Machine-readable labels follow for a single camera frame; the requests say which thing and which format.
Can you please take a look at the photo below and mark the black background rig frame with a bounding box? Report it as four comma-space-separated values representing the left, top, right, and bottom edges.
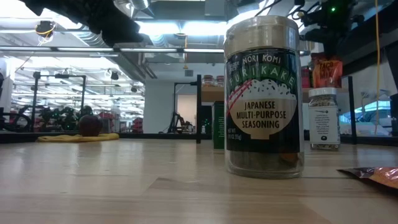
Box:
30, 71, 87, 131
172, 81, 200, 135

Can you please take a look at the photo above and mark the orange taco seasoning packet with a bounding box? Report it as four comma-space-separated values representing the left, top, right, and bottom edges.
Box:
312, 52, 344, 90

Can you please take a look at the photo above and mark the black ceiling device yellow cable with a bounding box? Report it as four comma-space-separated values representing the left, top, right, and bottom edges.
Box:
35, 20, 57, 44

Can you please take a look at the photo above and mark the dark red apple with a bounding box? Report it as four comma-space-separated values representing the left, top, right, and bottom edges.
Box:
78, 114, 103, 137

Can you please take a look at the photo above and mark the dark green spice tin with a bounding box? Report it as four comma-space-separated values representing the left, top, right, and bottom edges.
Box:
212, 101, 225, 153

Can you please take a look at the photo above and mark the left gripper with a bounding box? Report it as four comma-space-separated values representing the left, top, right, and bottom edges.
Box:
18, 0, 144, 48

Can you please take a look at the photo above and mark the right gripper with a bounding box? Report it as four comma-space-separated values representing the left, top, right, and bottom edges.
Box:
300, 0, 359, 58

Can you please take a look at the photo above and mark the background robot station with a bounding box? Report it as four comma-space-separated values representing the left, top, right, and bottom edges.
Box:
0, 105, 80, 133

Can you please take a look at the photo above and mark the long LED light bar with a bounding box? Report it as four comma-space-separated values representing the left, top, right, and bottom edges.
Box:
0, 46, 224, 54

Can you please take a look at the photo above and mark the black aluminium table frame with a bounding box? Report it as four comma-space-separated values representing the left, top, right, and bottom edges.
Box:
0, 29, 398, 146

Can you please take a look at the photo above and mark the white-lidded glass spice jar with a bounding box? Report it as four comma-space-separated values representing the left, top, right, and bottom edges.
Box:
308, 87, 341, 152

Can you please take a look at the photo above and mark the dark orange printed spice packet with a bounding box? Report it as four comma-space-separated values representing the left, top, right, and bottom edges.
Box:
337, 167, 398, 190

